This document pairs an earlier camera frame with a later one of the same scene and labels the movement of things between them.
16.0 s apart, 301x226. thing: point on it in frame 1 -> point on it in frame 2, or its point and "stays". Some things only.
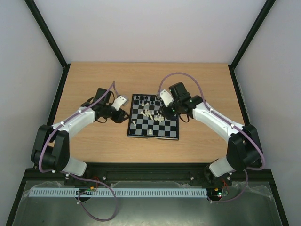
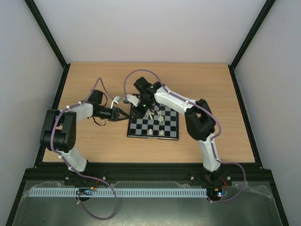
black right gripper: (166, 113) -> (138, 111)
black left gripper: (119, 118) stays
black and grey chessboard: (145, 121) stays
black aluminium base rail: (149, 172) stays
